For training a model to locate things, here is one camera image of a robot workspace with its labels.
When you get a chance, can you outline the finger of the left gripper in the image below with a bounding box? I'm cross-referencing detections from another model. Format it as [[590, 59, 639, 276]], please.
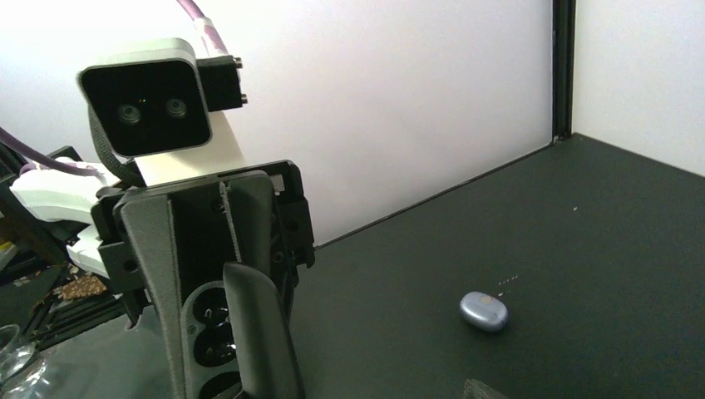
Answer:
[[219, 181, 306, 398], [114, 190, 188, 398]]

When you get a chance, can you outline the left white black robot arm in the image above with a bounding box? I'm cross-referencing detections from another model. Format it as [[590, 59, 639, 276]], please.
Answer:
[[9, 160, 315, 398]]

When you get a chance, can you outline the left black frame post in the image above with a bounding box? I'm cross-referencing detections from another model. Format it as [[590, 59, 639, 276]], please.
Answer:
[[552, 0, 576, 142]]

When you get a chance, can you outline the lilac earbud charging case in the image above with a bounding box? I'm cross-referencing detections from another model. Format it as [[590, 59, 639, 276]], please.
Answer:
[[459, 292, 509, 333]]

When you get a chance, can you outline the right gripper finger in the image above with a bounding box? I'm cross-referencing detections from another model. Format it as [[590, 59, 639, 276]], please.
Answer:
[[461, 379, 508, 399]]

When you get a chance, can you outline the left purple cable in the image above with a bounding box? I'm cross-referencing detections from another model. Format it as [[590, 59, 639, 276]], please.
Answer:
[[0, 0, 229, 179]]

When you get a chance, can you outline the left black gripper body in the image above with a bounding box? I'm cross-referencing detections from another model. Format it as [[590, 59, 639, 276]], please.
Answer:
[[91, 160, 315, 323]]

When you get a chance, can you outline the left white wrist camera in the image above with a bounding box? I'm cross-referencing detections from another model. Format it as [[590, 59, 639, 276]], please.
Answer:
[[76, 37, 246, 157]]

